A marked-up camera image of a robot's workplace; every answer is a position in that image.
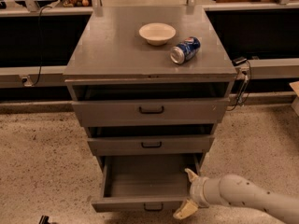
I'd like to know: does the black cable right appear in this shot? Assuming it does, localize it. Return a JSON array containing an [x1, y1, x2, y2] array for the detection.
[[226, 60, 252, 112]]

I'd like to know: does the black cable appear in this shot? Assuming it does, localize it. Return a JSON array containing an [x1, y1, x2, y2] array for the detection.
[[226, 60, 252, 112], [31, 5, 53, 87]]

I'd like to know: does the grey middle drawer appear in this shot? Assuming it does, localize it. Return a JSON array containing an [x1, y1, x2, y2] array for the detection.
[[88, 124, 214, 156]]

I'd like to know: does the black power adapter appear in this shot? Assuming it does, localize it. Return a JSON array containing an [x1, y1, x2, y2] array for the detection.
[[232, 57, 247, 66]]

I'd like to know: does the grey bottom drawer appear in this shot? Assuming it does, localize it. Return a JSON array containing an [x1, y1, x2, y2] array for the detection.
[[92, 153, 204, 212]]

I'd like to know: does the blue Pepsi can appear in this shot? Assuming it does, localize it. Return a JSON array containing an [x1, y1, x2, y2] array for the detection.
[[170, 36, 201, 64]]

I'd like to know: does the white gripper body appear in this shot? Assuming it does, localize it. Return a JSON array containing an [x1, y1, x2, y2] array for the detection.
[[190, 176, 209, 208]]

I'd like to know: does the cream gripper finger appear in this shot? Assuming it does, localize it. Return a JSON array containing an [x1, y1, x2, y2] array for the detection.
[[185, 168, 199, 183], [173, 199, 198, 219]]

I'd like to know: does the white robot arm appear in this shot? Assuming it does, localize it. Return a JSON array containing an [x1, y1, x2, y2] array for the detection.
[[173, 168, 299, 224]]

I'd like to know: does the grey top drawer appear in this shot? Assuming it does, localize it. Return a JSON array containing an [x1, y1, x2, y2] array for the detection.
[[71, 89, 229, 127]]

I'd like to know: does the black cable left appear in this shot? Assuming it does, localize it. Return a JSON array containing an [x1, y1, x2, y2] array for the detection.
[[31, 5, 53, 87]]

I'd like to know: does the white ceramic bowl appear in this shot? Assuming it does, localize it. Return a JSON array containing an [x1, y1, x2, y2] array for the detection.
[[139, 23, 176, 46]]

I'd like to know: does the grey drawer cabinet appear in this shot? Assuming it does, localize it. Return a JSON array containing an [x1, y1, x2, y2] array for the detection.
[[63, 5, 237, 172]]

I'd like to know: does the black object on floor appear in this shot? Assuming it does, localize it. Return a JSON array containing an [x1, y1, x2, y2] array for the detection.
[[38, 216, 50, 224]]

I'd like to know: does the grey drawer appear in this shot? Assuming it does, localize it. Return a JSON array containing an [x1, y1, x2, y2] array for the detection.
[[92, 153, 204, 212], [88, 124, 214, 156], [71, 89, 229, 127]]

